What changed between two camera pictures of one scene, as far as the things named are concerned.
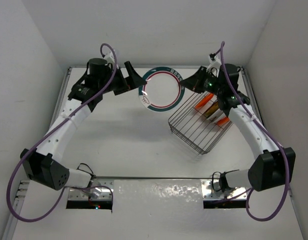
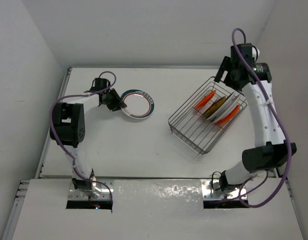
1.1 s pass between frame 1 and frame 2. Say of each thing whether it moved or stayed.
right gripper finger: moved
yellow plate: stayed
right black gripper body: moved
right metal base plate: stayed
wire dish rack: stayed
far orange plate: stayed
